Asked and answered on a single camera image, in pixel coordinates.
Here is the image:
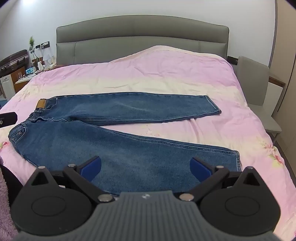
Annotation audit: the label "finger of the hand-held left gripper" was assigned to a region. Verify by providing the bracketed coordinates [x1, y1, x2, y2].
[0, 112, 18, 127]

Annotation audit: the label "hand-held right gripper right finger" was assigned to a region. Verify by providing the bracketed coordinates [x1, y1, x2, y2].
[179, 158, 269, 203]

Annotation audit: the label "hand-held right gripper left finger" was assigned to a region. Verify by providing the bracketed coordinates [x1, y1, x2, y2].
[23, 156, 114, 204]

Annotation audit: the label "blue denim pants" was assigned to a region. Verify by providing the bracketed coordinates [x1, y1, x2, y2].
[8, 92, 242, 196]

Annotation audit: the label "white air purifier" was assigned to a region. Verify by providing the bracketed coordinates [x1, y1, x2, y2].
[0, 74, 16, 100]

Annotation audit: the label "wooden bedside table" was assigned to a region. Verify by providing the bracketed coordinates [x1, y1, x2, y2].
[15, 70, 43, 93]

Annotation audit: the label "dark cloth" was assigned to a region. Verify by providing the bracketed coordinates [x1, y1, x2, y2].
[0, 164, 24, 209]

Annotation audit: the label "green potted plant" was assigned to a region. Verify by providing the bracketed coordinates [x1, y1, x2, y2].
[28, 36, 38, 61]

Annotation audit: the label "purple fuzzy cloth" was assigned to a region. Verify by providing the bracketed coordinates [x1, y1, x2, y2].
[0, 156, 19, 241]

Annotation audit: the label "pink floral blanket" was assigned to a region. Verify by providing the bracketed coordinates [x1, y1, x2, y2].
[0, 45, 296, 241]

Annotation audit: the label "grey chair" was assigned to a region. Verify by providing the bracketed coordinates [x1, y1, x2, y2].
[237, 56, 282, 139]

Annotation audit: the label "white bedside cabinet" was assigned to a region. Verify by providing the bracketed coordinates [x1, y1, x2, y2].
[266, 74, 287, 109]

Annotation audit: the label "grey upholstered bed headboard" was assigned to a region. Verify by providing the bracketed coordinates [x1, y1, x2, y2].
[56, 15, 229, 66]

